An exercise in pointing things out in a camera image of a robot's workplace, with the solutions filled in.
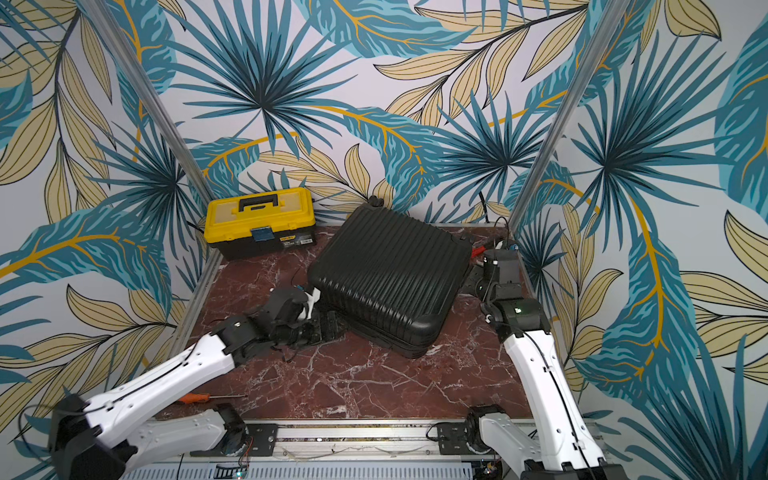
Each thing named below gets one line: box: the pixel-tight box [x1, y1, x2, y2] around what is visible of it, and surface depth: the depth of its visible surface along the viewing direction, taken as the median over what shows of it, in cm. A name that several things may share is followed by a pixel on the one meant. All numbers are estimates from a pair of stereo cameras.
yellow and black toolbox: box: [203, 186, 317, 261], surface depth 102 cm
